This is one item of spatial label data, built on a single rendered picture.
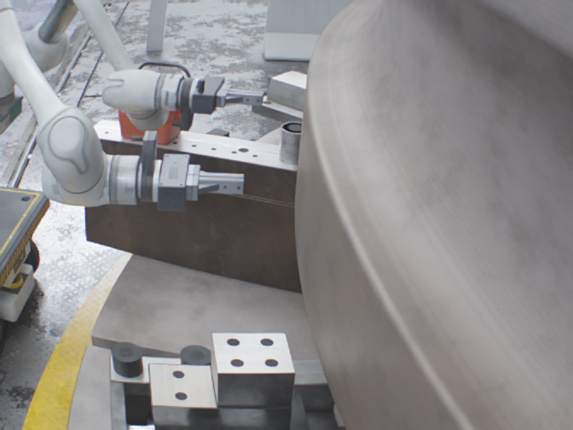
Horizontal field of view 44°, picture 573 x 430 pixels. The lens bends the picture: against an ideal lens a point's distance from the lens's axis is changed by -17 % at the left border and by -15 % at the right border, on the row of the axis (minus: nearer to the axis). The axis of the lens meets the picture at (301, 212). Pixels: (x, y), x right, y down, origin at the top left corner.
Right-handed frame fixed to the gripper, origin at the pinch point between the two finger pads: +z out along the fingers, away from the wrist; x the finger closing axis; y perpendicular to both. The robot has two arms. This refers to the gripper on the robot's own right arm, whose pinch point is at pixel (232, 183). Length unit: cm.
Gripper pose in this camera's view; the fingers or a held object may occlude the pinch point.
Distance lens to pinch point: 148.4
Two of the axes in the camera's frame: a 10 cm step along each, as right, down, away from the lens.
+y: -0.9, 8.7, 4.8
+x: 0.6, 4.9, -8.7
